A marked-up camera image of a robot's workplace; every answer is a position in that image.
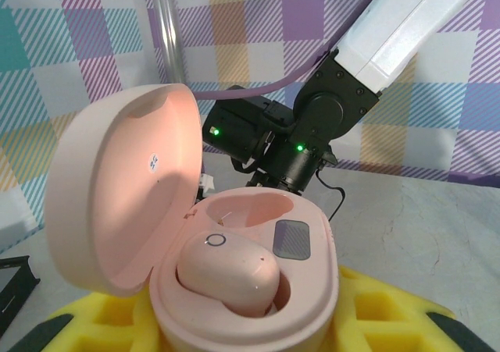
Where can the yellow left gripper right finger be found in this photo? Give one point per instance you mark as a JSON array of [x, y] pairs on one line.
[[390, 321]]

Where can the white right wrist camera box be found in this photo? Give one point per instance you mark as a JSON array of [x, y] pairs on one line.
[[206, 184]]

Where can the pink earbud charging case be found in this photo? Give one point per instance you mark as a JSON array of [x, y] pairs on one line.
[[117, 172]]

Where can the aluminium corner post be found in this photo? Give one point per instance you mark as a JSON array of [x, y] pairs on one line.
[[168, 28]]

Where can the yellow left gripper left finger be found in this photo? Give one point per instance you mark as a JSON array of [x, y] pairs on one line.
[[101, 324]]

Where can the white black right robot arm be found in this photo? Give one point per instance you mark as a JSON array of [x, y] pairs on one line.
[[390, 24]]

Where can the black folding chessboard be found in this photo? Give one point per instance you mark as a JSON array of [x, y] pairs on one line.
[[11, 281]]

